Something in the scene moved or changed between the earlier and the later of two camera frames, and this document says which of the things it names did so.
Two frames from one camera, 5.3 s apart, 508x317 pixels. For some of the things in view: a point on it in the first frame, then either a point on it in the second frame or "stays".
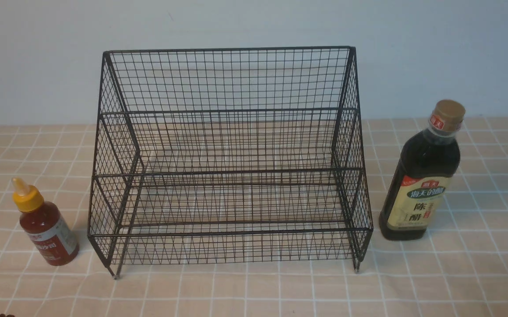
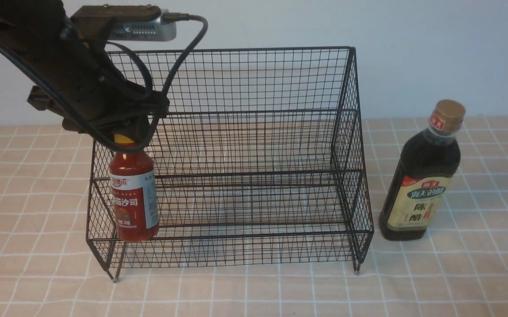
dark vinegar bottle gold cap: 423,181 stays
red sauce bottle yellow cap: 44,226 -> 135,193
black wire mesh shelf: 229,155 stays
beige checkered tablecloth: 476,257 stays
